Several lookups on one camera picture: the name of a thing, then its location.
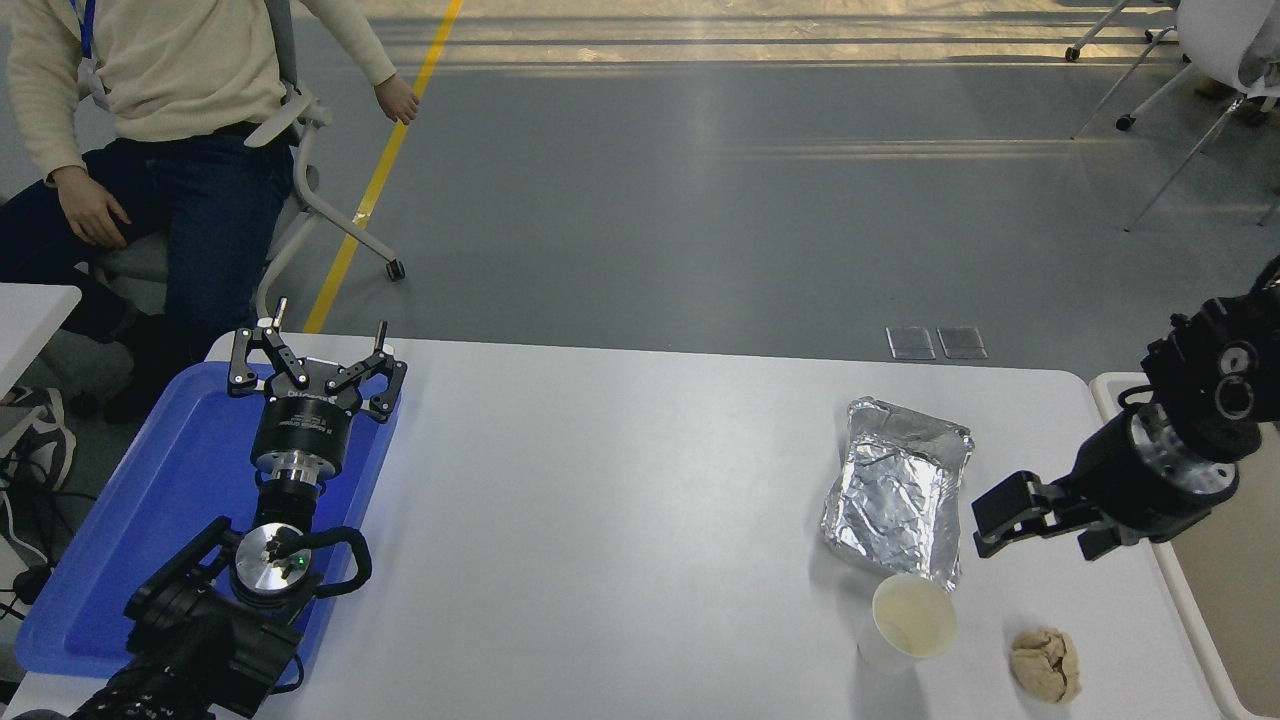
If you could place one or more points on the grey floor outlet plate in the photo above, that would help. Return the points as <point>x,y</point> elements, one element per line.
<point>910,343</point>
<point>962,343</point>

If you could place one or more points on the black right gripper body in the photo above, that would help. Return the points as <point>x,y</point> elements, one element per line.
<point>1120,490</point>

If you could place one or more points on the grey white sneaker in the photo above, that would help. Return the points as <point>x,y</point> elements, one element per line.
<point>50,430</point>

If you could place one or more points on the white paper cup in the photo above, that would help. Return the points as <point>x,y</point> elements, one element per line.
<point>915,615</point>

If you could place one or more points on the person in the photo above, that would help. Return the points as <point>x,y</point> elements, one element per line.
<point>160,60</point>

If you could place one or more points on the white chair with metal legs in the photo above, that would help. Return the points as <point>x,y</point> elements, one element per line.
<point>1215,40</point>

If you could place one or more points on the large pale bin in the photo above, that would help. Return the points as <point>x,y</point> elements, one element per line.
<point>1230,620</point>

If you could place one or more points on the person's right hand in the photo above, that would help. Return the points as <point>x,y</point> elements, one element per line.
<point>90,210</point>

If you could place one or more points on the crumpled foil tray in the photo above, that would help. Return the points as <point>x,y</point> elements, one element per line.
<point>890,490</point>

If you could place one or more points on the grey white office chair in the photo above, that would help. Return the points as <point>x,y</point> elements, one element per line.
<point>290,118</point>

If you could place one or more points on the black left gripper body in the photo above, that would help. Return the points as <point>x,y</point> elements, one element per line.
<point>300,425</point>

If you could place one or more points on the white side table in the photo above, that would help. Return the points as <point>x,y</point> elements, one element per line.
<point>30,320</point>

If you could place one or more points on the person's left hand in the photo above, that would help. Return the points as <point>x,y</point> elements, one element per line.
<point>400,100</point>

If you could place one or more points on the crumpled tan paper ball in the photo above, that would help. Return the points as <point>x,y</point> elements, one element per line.
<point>1045,660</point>

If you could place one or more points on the blue plastic tray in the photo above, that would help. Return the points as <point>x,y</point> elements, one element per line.
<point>150,500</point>

